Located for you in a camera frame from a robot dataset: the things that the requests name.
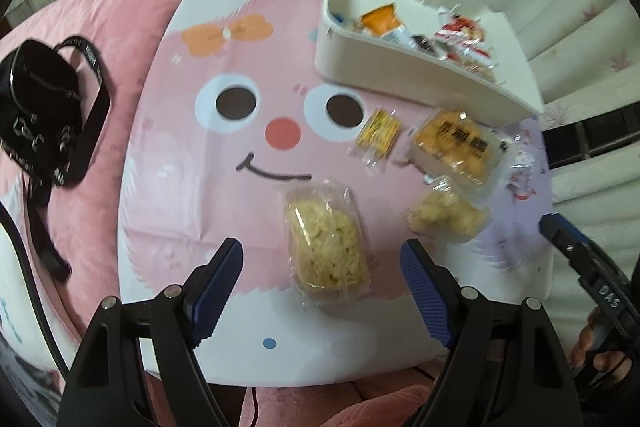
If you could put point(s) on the yellow clear-wrapped snack packet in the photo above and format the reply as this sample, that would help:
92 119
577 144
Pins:
377 134

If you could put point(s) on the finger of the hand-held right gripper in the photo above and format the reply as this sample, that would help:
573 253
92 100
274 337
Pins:
565 234

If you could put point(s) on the person's right hand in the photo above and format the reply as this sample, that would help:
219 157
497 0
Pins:
585 347

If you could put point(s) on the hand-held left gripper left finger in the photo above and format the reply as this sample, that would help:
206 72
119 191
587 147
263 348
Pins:
215 292

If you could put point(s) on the dark window frame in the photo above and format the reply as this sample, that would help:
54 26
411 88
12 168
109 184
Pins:
600 134

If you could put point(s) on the white red clear packet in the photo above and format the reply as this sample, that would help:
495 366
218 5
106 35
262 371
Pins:
522 167

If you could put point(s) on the white plastic storage box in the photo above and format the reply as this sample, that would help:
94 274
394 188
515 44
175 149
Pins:
380 72

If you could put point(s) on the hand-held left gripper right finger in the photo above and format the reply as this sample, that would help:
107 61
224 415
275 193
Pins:
427 292

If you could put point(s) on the clear popcorn snack packet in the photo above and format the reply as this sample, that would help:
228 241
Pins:
445 212

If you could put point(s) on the red white snack packet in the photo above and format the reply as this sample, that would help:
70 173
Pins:
460 34

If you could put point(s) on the clear rice crisp packet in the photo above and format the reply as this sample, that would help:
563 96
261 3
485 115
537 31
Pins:
325 242

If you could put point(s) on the orange snack packet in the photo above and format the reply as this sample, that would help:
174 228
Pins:
382 21

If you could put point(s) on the clear orange cake packet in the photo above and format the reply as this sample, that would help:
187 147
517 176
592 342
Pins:
455 142

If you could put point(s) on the black shoulder bag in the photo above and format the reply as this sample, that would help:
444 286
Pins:
35 92

